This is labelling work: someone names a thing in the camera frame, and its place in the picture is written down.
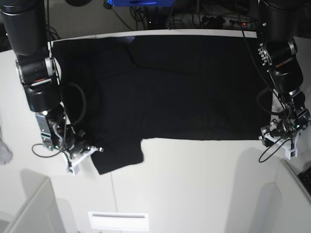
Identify grey cloth at left edge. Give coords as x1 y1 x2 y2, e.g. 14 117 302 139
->
0 131 13 165

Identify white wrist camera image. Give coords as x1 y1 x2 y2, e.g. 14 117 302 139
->
63 149 95 175
276 138 298 160

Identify white box lower left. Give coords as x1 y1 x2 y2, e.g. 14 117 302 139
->
4 178 66 233

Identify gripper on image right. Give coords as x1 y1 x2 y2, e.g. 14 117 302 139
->
259 117 304 147

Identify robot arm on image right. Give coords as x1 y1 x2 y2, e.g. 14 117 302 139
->
257 0 311 147

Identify blue device at top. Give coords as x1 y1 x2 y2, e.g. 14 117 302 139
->
107 0 174 7

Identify white slotted tray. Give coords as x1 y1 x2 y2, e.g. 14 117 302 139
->
88 212 150 231

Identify white power strip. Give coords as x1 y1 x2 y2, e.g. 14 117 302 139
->
200 14 256 30

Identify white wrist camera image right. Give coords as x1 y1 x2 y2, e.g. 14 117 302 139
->
276 138 298 160

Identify black T-shirt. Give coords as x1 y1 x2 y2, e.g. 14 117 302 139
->
52 35 272 175

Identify white partition lower right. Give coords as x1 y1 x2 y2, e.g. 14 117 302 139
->
273 160 311 233

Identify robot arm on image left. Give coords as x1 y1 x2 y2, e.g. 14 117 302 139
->
0 0 103 162

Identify black keyboard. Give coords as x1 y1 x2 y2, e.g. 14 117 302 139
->
298 167 311 195

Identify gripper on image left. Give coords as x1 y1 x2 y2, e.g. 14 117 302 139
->
61 130 104 159

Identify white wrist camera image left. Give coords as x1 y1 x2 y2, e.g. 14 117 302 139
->
63 149 95 175

